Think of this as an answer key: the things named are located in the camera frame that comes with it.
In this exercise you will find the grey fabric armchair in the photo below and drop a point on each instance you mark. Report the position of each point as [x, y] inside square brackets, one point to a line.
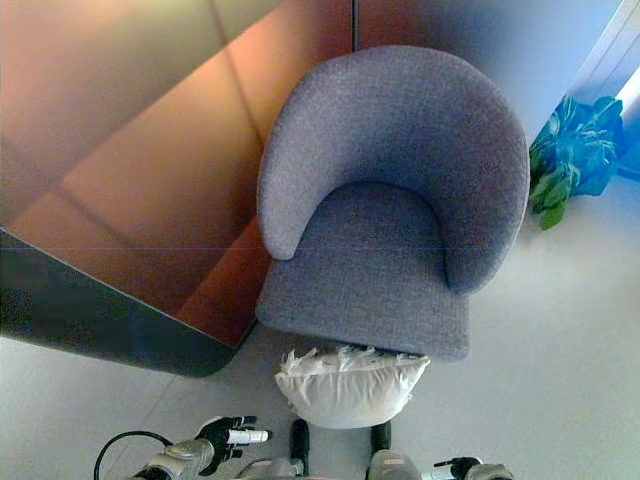
[385, 240]

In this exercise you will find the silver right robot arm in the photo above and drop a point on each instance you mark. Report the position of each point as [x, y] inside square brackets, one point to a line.
[495, 472]

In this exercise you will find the white fringed pillow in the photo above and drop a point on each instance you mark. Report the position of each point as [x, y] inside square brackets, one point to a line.
[345, 395]

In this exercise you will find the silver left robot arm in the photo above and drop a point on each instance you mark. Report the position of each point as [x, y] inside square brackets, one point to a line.
[182, 457]

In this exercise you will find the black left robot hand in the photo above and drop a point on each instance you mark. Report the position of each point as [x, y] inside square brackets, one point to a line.
[225, 440]

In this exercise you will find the green leafy plant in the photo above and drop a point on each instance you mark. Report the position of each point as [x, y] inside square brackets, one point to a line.
[575, 150]

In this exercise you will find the glossy brown dark-edged table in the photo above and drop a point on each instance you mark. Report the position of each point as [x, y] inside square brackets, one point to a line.
[115, 200]

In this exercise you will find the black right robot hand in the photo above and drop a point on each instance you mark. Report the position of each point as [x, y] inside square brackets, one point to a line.
[457, 470]

